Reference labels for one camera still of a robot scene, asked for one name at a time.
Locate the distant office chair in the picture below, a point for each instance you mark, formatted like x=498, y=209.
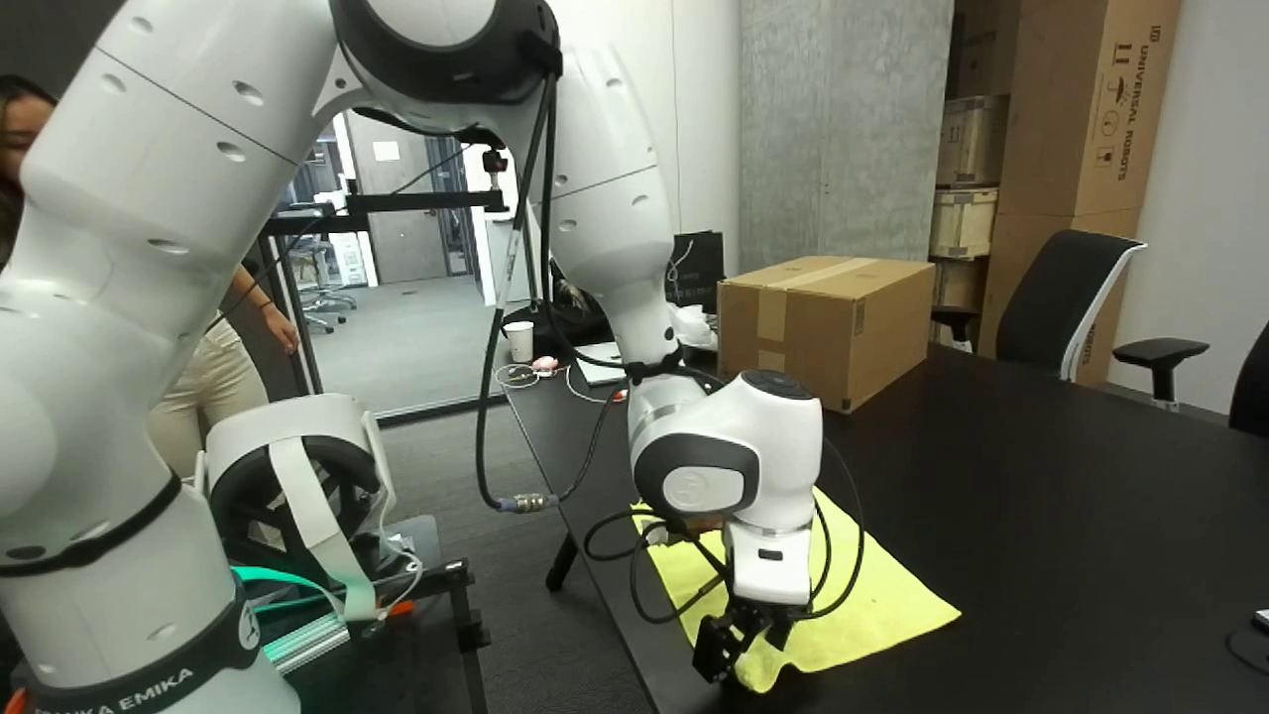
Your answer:
x=323, y=278

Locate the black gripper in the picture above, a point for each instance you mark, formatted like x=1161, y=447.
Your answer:
x=759, y=620

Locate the teal plastic part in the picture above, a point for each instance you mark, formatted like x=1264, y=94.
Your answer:
x=284, y=614

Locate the white VR headset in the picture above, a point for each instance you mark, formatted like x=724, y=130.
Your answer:
x=298, y=427

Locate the black office chair with armrests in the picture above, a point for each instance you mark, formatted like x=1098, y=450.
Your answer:
x=1057, y=304

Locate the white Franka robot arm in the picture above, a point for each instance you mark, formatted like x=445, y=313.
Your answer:
x=159, y=200

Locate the tall upright cardboard box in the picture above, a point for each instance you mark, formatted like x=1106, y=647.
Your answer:
x=1098, y=122

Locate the white plastic bag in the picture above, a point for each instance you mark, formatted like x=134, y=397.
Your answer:
x=697, y=331

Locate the brown cardboard box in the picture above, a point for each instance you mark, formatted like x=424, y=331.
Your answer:
x=857, y=323

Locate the white papers on table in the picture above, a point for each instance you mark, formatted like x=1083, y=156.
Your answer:
x=597, y=362

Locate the yellow towel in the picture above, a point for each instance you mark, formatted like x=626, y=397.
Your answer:
x=886, y=610

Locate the small stacked cardboard box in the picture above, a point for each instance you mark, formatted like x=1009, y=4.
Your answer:
x=972, y=139
x=960, y=220

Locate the person in black top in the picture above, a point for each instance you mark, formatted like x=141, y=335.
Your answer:
x=212, y=384

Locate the white paper cup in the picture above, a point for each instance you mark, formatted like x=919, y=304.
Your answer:
x=519, y=343

